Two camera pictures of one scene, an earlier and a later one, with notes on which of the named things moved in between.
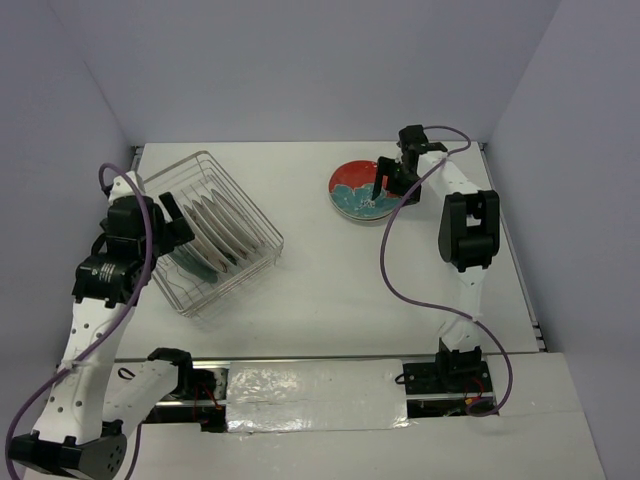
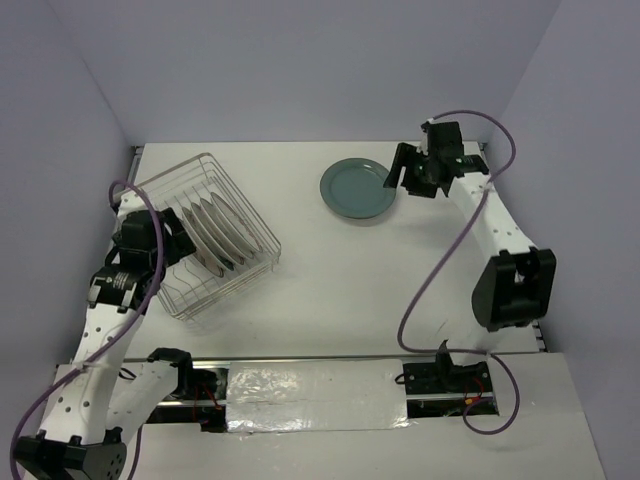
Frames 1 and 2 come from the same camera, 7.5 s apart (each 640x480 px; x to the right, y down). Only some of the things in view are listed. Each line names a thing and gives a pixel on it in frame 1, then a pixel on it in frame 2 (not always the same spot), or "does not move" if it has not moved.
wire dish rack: (231, 247) does not move
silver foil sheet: (316, 395) does not move
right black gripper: (385, 166) to (429, 191)
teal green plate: (193, 266) to (353, 188)
